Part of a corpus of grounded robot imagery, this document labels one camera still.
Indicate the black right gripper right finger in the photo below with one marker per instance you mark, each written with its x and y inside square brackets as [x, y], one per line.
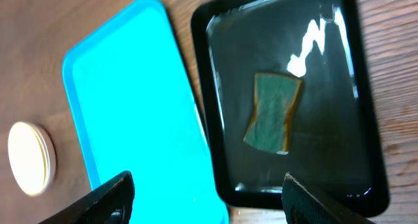
[307, 205]

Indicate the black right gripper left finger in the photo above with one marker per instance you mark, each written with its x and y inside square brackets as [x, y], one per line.
[111, 202]

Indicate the light green plate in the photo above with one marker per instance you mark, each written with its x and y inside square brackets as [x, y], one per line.
[32, 157]

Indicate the yellow green sponge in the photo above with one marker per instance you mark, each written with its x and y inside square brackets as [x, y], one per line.
[275, 97]

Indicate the blue plastic tray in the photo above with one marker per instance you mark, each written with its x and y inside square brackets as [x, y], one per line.
[134, 109]

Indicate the black water tray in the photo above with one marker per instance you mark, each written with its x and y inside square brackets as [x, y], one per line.
[334, 142]

